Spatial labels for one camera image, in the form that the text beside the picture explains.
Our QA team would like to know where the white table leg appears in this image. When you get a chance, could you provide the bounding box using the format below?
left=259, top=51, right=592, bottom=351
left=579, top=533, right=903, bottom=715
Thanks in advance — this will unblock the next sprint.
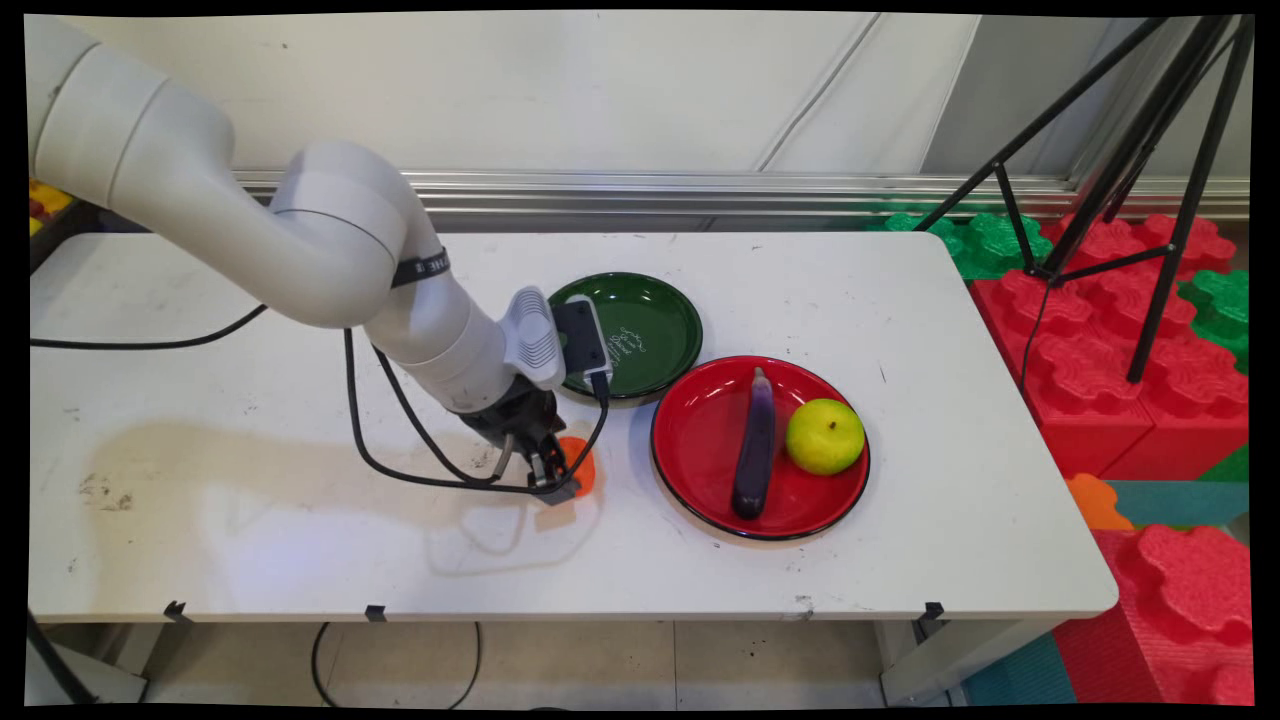
left=878, top=614, right=1063, bottom=707

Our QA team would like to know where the red plate black rim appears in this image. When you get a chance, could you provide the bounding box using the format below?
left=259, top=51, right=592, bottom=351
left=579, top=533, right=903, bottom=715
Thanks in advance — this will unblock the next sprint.
left=650, top=355, right=872, bottom=542

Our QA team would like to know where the green foam block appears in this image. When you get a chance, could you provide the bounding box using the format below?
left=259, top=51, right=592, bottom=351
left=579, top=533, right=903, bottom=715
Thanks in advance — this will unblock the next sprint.
left=868, top=209, right=1055, bottom=282
left=1178, top=267, right=1252, bottom=377

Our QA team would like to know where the yellow-green toy apple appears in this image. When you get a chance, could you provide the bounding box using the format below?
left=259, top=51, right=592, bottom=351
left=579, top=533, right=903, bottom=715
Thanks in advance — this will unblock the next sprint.
left=785, top=398, right=867, bottom=477

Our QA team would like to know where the low red foam block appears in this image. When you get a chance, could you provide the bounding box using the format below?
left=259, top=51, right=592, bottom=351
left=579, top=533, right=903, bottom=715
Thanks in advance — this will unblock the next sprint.
left=1050, top=524, right=1257, bottom=707

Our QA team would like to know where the orange foam piece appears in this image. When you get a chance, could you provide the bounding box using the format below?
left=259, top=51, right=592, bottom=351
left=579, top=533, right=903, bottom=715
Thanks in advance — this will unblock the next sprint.
left=1064, top=473, right=1138, bottom=532

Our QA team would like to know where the black tripod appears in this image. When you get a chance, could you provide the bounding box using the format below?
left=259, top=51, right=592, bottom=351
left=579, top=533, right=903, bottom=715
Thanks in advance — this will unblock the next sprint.
left=914, top=14, right=1257, bottom=385

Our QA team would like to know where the dark green plate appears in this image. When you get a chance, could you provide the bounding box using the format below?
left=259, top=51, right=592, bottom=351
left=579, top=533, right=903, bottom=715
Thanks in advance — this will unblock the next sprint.
left=546, top=271, right=705, bottom=409

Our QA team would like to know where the black camera cable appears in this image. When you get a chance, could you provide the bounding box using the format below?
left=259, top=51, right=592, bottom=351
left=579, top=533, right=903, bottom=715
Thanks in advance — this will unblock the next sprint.
left=343, top=327, right=613, bottom=497

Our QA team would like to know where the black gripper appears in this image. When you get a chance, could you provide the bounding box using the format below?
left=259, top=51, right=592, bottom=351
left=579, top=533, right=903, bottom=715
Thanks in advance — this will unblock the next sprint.
left=461, top=384, right=583, bottom=505

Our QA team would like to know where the grey table leg frame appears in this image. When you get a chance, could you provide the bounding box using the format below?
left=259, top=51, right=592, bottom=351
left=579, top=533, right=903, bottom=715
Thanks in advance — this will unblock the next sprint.
left=25, top=612, right=169, bottom=707

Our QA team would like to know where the purple toy eggplant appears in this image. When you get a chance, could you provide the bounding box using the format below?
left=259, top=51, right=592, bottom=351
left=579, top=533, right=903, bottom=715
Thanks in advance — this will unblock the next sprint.
left=730, top=367, right=778, bottom=521

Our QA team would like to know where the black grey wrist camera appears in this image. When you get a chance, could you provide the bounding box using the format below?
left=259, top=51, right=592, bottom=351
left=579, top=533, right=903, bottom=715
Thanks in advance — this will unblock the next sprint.
left=551, top=295, right=614, bottom=381

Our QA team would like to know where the thin black tripod cable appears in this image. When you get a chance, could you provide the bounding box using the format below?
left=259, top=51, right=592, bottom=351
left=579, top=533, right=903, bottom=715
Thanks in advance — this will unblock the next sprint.
left=1019, top=280, right=1053, bottom=393

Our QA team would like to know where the long black arm cable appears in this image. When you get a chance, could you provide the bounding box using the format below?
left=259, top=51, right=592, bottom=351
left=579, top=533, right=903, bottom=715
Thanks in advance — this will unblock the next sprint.
left=29, top=303, right=270, bottom=352

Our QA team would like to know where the silver metal wall rail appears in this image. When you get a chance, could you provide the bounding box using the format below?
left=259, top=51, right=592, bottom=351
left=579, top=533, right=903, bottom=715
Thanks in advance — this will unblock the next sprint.
left=232, top=167, right=1251, bottom=223

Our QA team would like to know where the black cable strap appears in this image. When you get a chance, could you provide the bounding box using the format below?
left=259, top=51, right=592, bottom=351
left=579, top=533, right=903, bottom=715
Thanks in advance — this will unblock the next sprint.
left=389, top=248, right=452, bottom=291

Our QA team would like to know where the white ribbed camera mount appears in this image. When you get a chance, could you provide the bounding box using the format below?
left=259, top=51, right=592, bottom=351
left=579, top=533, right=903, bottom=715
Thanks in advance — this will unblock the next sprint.
left=499, top=286, right=569, bottom=392

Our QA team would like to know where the teal foam mat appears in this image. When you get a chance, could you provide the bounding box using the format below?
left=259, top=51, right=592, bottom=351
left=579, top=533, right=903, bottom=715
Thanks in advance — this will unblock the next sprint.
left=1104, top=479, right=1251, bottom=529
left=960, top=630, right=1079, bottom=707

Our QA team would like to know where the black floor cable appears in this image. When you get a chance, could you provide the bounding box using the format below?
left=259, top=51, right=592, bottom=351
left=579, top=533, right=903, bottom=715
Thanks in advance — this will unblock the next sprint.
left=309, top=621, right=484, bottom=710

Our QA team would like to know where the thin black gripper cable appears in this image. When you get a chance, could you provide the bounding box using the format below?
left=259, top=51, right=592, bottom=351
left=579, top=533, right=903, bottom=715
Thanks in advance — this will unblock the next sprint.
left=372, top=345, right=516, bottom=485

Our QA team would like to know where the small green foam wedge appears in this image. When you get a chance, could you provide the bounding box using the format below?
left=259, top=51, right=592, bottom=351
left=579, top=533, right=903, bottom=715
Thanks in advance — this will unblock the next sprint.
left=1194, top=444, right=1251, bottom=484

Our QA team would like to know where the orange toy fruit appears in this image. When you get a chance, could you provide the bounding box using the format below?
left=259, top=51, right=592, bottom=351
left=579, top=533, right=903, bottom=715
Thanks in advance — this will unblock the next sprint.
left=556, top=436, right=598, bottom=499

